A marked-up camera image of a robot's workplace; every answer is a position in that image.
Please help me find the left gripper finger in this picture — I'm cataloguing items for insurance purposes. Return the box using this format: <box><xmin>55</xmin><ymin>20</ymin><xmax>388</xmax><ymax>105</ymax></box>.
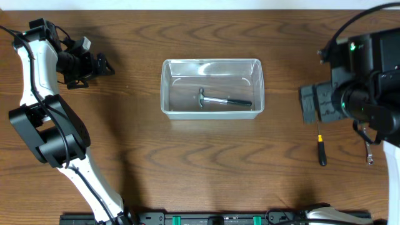
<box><xmin>66</xmin><ymin>79</ymin><xmax>89</xmax><ymax>89</ymax></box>
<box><xmin>95</xmin><ymin>53</ymin><xmax>115</xmax><ymax>76</ymax></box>

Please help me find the clear plastic container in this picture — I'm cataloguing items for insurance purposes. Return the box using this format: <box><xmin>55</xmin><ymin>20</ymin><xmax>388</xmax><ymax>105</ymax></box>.
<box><xmin>160</xmin><ymin>58</ymin><xmax>265</xmax><ymax>120</ymax></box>

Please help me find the yellow black screwdriver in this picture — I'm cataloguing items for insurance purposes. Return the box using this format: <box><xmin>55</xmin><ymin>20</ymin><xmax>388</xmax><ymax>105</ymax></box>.
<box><xmin>317</xmin><ymin>121</ymin><xmax>328</xmax><ymax>166</ymax></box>

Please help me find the small claw hammer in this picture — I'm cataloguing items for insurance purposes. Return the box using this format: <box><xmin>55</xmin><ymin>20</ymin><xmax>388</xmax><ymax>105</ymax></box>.
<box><xmin>198</xmin><ymin>87</ymin><xmax>253</xmax><ymax>108</ymax></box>

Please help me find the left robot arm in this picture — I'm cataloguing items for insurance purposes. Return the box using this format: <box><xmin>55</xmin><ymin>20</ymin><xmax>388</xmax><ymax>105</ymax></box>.
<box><xmin>9</xmin><ymin>18</ymin><xmax>135</xmax><ymax>224</ymax></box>

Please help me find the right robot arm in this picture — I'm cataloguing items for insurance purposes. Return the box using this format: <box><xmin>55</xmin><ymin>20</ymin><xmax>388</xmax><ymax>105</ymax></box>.
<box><xmin>299</xmin><ymin>28</ymin><xmax>399</xmax><ymax>224</ymax></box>

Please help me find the silver wrench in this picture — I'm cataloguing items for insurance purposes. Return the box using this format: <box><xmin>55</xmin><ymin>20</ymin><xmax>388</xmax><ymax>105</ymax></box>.
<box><xmin>362</xmin><ymin>125</ymin><xmax>374</xmax><ymax>165</ymax></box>

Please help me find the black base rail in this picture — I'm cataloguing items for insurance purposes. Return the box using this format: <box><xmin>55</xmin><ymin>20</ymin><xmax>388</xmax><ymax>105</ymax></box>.
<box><xmin>59</xmin><ymin>211</ymin><xmax>374</xmax><ymax>225</ymax></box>

